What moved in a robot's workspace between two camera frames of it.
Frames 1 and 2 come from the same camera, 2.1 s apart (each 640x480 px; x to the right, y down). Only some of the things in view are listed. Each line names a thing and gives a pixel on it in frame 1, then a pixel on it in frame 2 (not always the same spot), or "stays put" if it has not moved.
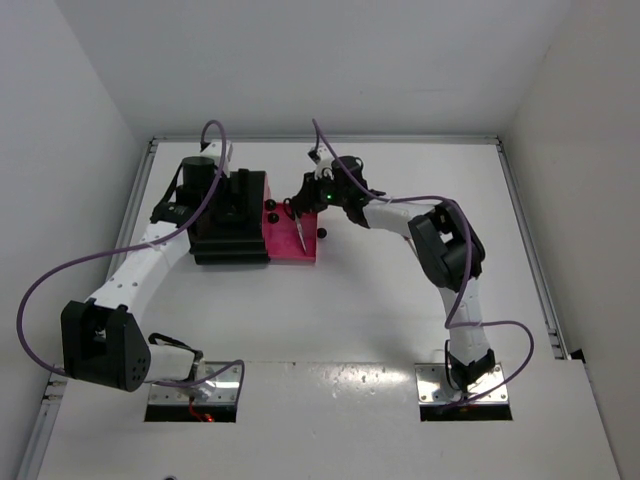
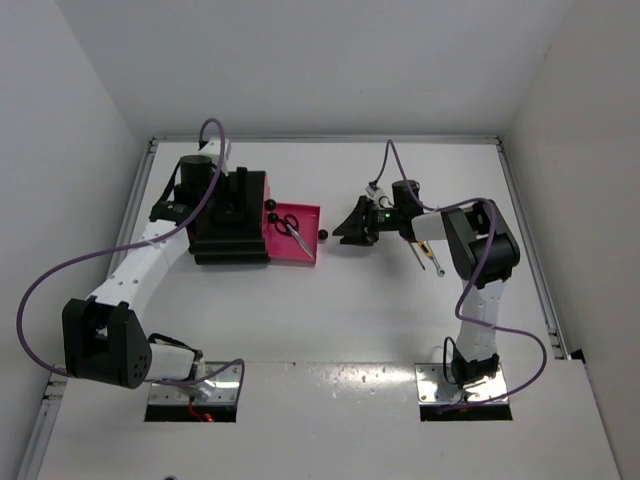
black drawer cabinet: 230,227 stays put
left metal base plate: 222,388 stays put
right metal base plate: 434,386 stays put
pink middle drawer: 271,218 stays put
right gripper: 307,199 -> 356,228
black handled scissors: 290,209 -> 289,227
